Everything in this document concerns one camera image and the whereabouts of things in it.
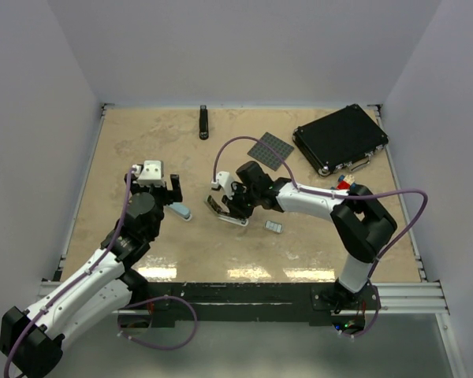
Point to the light blue stapler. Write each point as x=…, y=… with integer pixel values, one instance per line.
x=181, y=210

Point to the aluminium front rail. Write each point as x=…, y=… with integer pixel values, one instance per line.
x=395, y=298

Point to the red blue lego car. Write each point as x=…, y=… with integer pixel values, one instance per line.
x=345, y=183

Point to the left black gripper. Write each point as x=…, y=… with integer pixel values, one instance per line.
x=169, y=195

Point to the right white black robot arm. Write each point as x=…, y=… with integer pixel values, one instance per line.
x=362, y=222

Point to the black carrying case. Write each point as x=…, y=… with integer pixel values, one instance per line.
x=345, y=139

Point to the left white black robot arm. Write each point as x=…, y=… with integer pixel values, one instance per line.
x=35, y=339

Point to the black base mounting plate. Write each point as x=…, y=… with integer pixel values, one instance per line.
x=313, y=303

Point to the grey lego baseplate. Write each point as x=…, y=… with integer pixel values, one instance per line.
x=271, y=151

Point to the black stapler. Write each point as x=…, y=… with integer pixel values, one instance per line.
x=203, y=123

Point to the beige green stapler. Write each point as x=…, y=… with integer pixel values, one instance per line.
x=223, y=215

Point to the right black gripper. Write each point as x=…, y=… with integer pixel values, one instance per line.
x=233, y=205

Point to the grey staple tray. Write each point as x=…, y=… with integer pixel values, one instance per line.
x=273, y=227

